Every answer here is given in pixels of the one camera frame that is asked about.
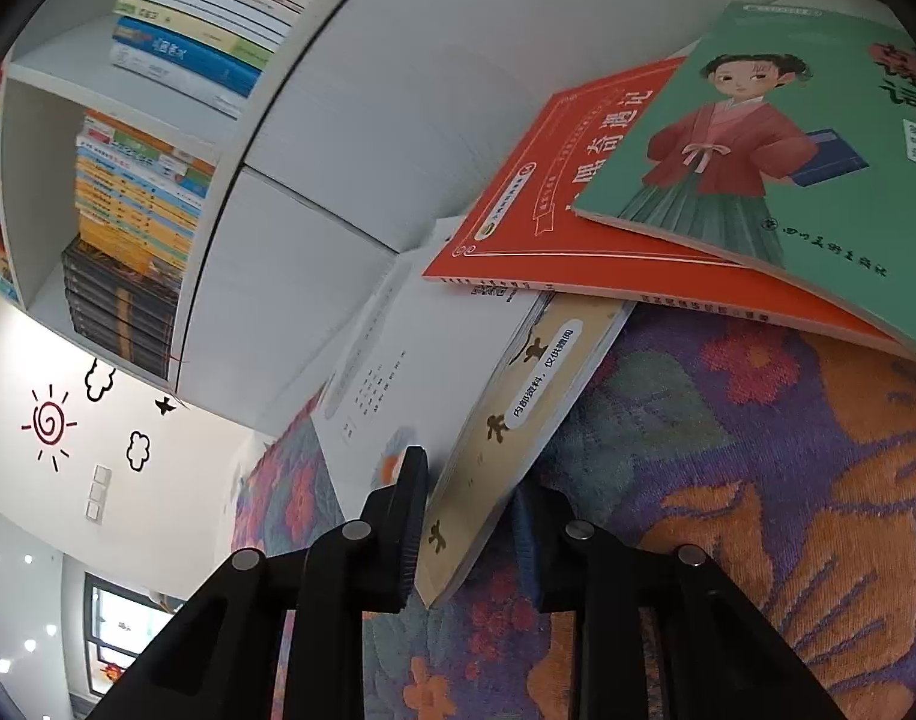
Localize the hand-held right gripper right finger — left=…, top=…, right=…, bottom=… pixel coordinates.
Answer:
left=510, top=480, right=851, bottom=720

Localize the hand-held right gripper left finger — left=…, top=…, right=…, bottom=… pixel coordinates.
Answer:
left=89, top=446, right=430, bottom=720

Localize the white mermaid book beige band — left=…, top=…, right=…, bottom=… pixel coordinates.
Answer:
left=413, top=291, right=635, bottom=610

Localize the row of dark hardcover books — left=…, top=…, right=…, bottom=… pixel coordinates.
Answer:
left=59, top=238, right=183, bottom=382

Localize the row of orange yellow books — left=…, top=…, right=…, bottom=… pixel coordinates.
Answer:
left=74, top=111, right=220, bottom=275

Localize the row of white blue books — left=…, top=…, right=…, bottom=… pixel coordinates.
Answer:
left=111, top=0, right=363, bottom=119

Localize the floral blanket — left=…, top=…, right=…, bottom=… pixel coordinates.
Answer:
left=229, top=300, right=916, bottom=720

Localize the window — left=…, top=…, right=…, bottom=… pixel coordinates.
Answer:
left=81, top=572, right=185, bottom=700

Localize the red book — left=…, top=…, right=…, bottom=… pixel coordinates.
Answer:
left=423, top=56, right=909, bottom=353

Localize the white bookshelf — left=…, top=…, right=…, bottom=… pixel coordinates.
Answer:
left=0, top=0, right=864, bottom=436

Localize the green book with girl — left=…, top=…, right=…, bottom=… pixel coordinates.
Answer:
left=574, top=0, right=916, bottom=361

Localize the white wall switch panel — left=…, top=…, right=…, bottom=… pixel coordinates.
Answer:
left=83, top=465, right=114, bottom=524

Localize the sun wall sticker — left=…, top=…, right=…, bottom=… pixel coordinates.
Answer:
left=20, top=385, right=79, bottom=472

